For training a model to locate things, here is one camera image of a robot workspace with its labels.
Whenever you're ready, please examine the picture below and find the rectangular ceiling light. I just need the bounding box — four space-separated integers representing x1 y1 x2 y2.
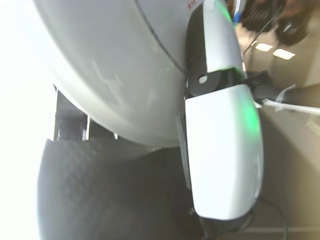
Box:
272 48 296 60
256 42 273 52

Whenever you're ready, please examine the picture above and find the white taped cord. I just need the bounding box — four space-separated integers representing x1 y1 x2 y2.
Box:
261 86 320 116

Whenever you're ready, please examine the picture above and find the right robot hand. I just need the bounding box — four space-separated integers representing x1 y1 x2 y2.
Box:
35 0 265 240

